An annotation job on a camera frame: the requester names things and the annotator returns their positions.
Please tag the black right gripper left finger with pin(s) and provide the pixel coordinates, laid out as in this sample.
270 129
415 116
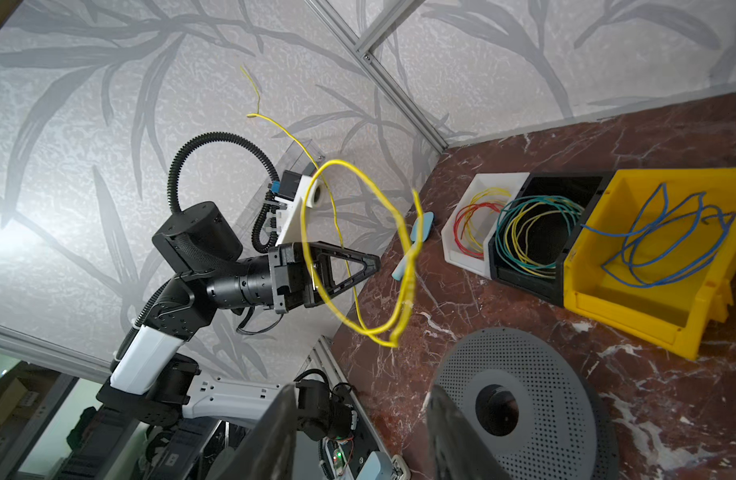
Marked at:
268 451

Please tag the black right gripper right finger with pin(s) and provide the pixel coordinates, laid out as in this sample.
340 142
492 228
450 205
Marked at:
455 447

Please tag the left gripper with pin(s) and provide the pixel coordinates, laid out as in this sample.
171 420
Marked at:
292 285

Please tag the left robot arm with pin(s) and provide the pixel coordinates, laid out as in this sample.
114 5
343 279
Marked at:
151 380

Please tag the green circuit board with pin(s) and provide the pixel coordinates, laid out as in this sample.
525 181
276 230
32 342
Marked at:
337 456

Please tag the grey perforated spool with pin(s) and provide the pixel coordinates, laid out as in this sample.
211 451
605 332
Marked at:
536 416

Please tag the light blue toy shovel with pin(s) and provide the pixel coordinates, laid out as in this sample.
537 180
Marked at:
423 226

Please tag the white plastic bin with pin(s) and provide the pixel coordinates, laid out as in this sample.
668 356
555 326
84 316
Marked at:
473 222

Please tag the yellow plastic bin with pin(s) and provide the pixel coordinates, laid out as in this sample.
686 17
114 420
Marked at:
657 255

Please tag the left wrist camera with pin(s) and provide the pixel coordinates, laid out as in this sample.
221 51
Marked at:
291 195

